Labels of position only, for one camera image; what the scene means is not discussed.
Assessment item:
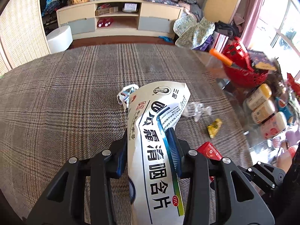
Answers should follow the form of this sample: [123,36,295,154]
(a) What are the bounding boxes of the red cigarette pack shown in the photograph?
[197,142,222,161]

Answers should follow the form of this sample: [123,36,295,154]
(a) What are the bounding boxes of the white lozenge packaging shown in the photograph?
[127,81,190,224]

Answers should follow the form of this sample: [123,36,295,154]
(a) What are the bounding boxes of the clear plastic wrapper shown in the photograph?
[182,102,212,122]

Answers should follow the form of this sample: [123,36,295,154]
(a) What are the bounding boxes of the small white paper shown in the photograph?
[116,84,139,112]

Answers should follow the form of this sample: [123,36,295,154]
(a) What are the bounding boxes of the small yellow wrapper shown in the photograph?
[207,118,223,139]

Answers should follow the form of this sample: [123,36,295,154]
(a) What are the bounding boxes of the white cream lotion bottle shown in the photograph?
[251,100,276,124]

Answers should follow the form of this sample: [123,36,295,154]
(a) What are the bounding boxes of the grey plaid tablecloth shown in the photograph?
[1,44,252,219]

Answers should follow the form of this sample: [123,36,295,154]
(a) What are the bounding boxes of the yellow cap lotion bottle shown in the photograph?
[246,83,272,111]

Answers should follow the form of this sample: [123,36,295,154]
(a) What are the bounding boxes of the red woven basket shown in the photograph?
[222,37,268,88]

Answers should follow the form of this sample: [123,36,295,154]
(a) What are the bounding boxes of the white round stool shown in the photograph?
[46,25,73,54]

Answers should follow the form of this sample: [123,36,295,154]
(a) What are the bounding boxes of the floral patterned cloth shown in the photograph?
[173,14,215,50]

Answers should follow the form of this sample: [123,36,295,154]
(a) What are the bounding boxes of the bamboo folding screen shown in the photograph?
[1,0,50,75]

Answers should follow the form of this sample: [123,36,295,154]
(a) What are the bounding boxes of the beige grey TV cabinet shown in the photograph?
[56,0,183,40]

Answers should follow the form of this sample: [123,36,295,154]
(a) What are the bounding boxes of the pink curtain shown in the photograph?
[241,0,264,47]

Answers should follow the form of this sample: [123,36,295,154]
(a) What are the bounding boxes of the beige standing air conditioner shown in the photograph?
[204,0,241,23]

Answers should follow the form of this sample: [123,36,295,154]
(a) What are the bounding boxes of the orange handled knife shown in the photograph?
[209,49,242,70]

